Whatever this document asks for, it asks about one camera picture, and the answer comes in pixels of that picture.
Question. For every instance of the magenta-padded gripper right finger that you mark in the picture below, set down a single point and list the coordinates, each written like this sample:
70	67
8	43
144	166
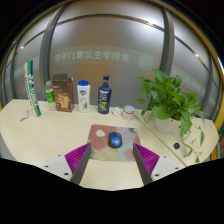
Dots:
148	160

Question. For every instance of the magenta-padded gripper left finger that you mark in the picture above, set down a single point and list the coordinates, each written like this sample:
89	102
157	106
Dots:
77	159

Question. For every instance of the blue computer mouse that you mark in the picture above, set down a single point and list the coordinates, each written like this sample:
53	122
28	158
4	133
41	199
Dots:
115	140

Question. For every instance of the floral pastel mouse pad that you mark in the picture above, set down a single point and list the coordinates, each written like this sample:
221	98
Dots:
100	140

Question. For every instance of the small black square object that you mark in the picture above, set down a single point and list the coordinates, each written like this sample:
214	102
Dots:
176	145

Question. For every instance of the green plant in white pot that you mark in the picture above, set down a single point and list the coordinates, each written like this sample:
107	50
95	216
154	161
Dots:
165	125

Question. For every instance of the small round white jar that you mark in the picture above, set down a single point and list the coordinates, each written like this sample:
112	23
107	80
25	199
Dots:
128	112

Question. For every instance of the small white crumpled object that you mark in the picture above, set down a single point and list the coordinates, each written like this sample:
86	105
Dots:
116	111

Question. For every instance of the white bottle with blue cap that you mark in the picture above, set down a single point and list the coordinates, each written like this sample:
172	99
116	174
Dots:
83	97

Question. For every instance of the dark blue pump bottle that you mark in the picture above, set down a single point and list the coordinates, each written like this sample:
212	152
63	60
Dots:
104	98

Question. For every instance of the brown carton box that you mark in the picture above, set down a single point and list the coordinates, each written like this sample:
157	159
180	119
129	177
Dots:
63	93

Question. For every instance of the clear bottle with green label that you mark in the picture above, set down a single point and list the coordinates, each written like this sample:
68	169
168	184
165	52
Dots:
50	96

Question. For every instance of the small white packet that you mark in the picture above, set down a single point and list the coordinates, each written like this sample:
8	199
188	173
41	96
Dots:
24	115

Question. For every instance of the tall white green tube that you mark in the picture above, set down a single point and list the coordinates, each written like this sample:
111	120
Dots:
32	88

